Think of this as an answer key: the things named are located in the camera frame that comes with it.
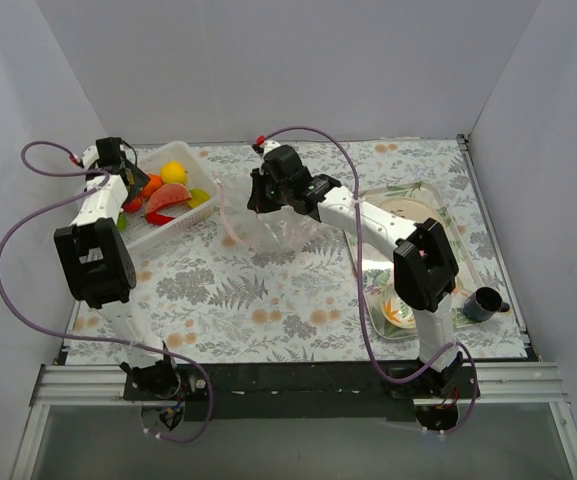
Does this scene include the orange fruit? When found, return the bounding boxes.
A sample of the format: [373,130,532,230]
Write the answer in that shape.
[141,174,164,199]

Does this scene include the red apple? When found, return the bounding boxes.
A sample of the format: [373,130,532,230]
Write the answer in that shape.
[122,196,143,213]

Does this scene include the yellow lemon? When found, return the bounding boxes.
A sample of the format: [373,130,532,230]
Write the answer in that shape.
[159,161,187,185]

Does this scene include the clear zip top bag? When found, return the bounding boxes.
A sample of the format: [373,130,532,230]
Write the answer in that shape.
[215,176,325,253]

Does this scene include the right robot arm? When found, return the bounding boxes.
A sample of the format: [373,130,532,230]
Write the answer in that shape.
[247,140,462,398]

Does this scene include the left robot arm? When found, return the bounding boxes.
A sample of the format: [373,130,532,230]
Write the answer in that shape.
[54,137,181,400]

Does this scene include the watermelon slice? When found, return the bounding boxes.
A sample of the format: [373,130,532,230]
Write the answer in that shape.
[145,183,191,213]

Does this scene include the red chili pepper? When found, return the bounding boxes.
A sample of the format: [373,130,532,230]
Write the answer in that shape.
[145,212,174,226]

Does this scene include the green starfruit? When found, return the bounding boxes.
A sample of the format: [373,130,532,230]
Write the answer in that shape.
[116,213,127,232]

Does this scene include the white plastic basket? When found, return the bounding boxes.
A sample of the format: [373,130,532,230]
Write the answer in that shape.
[119,141,218,255]

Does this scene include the yellow bell pepper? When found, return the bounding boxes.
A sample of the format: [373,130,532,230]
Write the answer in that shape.
[187,188,211,209]

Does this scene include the pink and cream plate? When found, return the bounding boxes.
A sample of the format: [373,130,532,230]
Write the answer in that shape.
[379,197,446,227]

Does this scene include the floral tablecloth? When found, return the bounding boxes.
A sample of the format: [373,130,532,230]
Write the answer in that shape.
[133,140,525,364]

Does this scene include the floral bowl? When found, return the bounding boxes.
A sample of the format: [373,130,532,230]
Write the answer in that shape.
[379,290,415,330]

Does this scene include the floral serving tray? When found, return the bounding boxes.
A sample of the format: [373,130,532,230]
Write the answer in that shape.
[362,182,481,340]

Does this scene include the dark blue mug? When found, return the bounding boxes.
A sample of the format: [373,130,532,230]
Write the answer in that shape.
[462,287,510,323]

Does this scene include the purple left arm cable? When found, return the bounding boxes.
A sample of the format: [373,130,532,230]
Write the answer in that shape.
[0,140,216,445]

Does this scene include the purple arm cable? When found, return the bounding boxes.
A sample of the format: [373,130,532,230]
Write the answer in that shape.
[0,140,216,445]
[251,125,481,434]

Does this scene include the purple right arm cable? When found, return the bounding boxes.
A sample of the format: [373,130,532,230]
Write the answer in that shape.
[251,125,481,434]

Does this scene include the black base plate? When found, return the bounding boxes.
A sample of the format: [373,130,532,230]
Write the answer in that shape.
[120,360,479,422]

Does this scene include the aluminium frame rail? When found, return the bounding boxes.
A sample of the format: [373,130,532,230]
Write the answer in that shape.
[11,362,577,479]

